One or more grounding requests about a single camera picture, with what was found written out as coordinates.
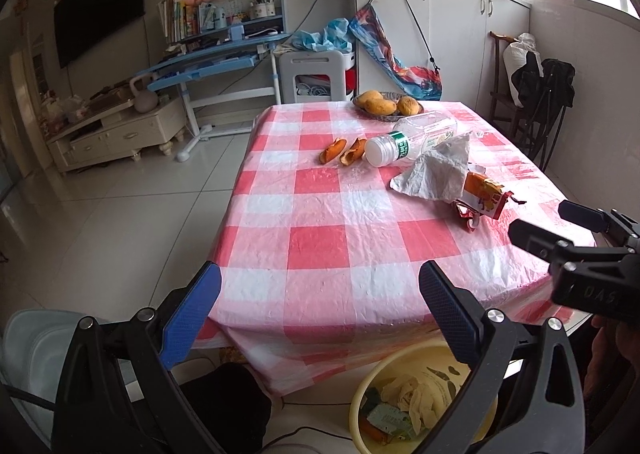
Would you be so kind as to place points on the black wall television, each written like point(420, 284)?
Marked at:
point(100, 4)

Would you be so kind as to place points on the row of books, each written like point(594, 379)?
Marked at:
point(177, 19)

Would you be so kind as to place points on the woven fruit basket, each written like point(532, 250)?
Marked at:
point(387, 117)

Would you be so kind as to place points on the yellow plastic basin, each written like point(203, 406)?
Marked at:
point(440, 359)

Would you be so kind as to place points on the dark wooden chair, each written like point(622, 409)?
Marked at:
point(497, 99)

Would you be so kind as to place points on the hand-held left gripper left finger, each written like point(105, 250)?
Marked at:
point(192, 314)

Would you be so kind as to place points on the black folding chair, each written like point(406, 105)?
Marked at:
point(547, 94)

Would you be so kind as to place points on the orange fruit peel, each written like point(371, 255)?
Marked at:
point(354, 152)
point(372, 430)
point(332, 150)

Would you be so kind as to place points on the pale green chair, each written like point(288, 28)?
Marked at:
point(30, 359)

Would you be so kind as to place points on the blue plastic bag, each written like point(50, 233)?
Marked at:
point(320, 37)

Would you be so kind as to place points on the white plastic stool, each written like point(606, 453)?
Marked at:
point(315, 69)

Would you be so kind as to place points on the orange snack packet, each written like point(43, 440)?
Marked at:
point(482, 191)

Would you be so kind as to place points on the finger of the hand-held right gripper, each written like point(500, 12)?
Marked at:
point(580, 215)
point(532, 234)

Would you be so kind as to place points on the person's right hand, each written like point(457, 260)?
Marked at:
point(605, 354)

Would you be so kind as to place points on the pink checkered tablecloth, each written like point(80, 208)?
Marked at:
point(320, 244)

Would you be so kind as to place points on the white sack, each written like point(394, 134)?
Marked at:
point(517, 64)

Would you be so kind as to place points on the yellow mango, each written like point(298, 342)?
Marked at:
point(408, 106)
point(369, 99)
point(382, 108)

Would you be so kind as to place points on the clear plastic bottle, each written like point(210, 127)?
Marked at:
point(400, 144)

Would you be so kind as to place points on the white paper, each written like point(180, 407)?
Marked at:
point(435, 169)

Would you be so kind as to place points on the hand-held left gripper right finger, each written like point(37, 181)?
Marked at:
point(447, 309)

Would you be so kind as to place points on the white storage cabinet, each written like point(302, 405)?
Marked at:
point(450, 19)

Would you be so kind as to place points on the light blue paper carton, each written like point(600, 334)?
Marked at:
point(390, 421)

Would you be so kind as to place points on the blue study desk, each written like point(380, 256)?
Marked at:
point(210, 67)

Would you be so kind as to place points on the white pen holder cup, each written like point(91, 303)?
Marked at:
point(262, 9)

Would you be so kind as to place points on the person's black trouser leg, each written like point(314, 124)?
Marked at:
point(225, 409)

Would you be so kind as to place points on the beige kettlebell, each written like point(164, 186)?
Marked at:
point(144, 99)

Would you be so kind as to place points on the cream television cabinet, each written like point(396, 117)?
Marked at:
point(120, 134)

